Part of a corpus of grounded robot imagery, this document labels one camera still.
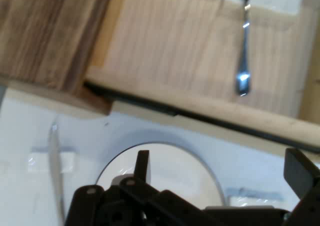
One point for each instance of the light wooden drawer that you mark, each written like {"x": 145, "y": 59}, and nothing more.
{"x": 175, "y": 48}

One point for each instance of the dark wooden cabinet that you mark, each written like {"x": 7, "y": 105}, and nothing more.
{"x": 37, "y": 35}

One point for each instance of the silver fork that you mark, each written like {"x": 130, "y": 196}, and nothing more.
{"x": 243, "y": 80}

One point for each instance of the silver table knife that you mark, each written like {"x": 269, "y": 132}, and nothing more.
{"x": 56, "y": 173}

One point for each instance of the white plate with black rim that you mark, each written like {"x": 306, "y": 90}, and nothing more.
{"x": 180, "y": 173}

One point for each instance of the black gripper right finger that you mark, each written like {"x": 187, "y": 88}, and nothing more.
{"x": 303, "y": 181}

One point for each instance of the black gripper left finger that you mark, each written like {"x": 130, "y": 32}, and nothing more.
{"x": 140, "y": 201}

